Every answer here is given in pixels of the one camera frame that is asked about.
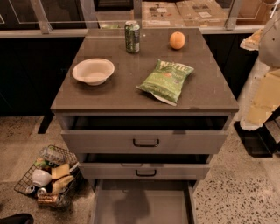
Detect flattened cardboard box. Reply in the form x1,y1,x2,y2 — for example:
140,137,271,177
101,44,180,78
142,0,228,27

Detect grey drawer cabinet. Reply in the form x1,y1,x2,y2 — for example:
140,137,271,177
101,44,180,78
52,28,238,224

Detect green soda can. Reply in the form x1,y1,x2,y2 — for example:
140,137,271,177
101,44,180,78
124,20,140,53

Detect white ceramic cup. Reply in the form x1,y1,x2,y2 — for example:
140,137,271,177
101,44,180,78
31,169,52,187

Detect black wire basket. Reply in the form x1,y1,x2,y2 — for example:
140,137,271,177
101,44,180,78
14,145,82,207

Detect middle grey drawer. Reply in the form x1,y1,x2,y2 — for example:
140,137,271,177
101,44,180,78
80,154,210,180

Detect orange fruit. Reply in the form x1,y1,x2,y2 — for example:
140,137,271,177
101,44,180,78
170,31,186,50

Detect black shoe tip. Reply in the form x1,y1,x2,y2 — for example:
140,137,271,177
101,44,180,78
0,213,34,224

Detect top grey drawer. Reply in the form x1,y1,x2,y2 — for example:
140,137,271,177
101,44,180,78
62,115,228,154

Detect black floor tray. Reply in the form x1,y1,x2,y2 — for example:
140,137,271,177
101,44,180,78
234,122,280,158

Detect grey drawer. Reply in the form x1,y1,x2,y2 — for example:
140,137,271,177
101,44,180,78
89,179,198,224
80,154,210,180
62,115,228,154

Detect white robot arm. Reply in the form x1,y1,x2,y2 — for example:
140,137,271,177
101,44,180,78
245,10,280,127

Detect bottom grey drawer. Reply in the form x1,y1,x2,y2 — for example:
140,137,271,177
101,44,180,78
89,179,198,224

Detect white paper bowl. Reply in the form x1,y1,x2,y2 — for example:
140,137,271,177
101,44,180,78
72,59,115,86

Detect green chip bag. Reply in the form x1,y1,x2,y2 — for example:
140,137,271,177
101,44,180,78
137,59,193,106

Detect yellow sponge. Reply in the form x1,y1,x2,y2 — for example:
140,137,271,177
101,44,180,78
51,164,70,179

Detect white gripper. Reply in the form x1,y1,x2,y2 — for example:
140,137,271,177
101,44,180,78
246,69,280,126

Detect snack bar wrapper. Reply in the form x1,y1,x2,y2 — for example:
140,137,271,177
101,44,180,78
38,193,59,205

